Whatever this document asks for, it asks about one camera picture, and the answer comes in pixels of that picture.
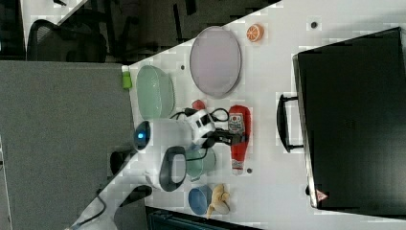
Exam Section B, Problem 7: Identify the orange slice toy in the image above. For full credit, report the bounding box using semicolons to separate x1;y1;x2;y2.
246;24;264;42

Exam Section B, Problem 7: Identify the round grey plate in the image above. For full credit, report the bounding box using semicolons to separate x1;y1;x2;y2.
190;26;241;99

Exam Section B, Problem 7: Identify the small green block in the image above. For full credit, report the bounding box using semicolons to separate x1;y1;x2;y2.
122;71;132;89

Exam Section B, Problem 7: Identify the black office chair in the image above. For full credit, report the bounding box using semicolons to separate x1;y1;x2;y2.
26;19;107;63

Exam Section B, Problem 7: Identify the red ketchup bottle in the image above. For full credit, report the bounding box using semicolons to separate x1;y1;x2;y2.
228;104;251;175

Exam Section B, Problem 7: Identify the green plastic colander basket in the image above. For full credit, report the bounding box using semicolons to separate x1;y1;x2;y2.
136;65;175;120

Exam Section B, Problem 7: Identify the black toaster oven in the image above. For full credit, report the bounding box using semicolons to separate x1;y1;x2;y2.
292;27;406;219

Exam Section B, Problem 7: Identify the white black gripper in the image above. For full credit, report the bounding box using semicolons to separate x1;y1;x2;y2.
186;109;246;148

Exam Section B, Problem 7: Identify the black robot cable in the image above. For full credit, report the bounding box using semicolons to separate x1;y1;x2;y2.
169;107;230;162

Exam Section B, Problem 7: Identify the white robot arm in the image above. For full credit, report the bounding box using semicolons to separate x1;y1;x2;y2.
65;108;251;230

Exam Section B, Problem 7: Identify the blue bowl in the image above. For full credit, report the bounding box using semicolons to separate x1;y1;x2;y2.
188;185;213;216

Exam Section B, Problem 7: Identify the red toy strawberry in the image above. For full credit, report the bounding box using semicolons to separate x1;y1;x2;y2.
192;100;206;110

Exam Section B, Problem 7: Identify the green cup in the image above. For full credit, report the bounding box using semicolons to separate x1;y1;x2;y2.
186;149;216;182

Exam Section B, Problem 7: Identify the yellow toy banana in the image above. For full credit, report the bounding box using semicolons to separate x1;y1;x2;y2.
206;184;230;219

